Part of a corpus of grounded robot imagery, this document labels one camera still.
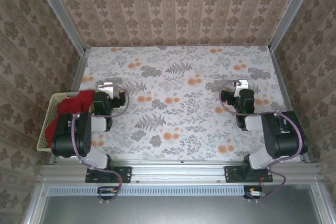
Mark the red t-shirt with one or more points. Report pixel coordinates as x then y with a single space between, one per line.
73 103

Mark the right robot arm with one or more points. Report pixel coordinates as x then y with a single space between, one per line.
278 140

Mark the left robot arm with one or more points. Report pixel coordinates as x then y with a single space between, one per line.
78 140

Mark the grey box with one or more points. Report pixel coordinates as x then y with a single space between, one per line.
80 69

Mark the cream plastic basket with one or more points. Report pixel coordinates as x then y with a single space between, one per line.
52 103

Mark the floral tablecloth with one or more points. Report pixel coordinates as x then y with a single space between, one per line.
183 129

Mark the small circuit board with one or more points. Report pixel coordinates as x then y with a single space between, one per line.
256 193
108 190

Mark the grey metal panel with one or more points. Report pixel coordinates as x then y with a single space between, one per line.
178 211

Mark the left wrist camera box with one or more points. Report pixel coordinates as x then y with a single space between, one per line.
106 89

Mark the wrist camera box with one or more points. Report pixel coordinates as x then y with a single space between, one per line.
242 84
106 89

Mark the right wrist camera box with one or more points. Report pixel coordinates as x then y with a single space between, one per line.
242 84

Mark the aluminium side rail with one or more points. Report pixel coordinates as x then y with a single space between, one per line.
282 82

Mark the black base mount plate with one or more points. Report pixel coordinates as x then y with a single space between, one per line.
123 174
232 174

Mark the wide aluminium extrusion rail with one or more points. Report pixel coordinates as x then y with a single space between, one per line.
178 174

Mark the aluminium frame post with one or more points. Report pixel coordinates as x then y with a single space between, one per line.
59 11
294 11

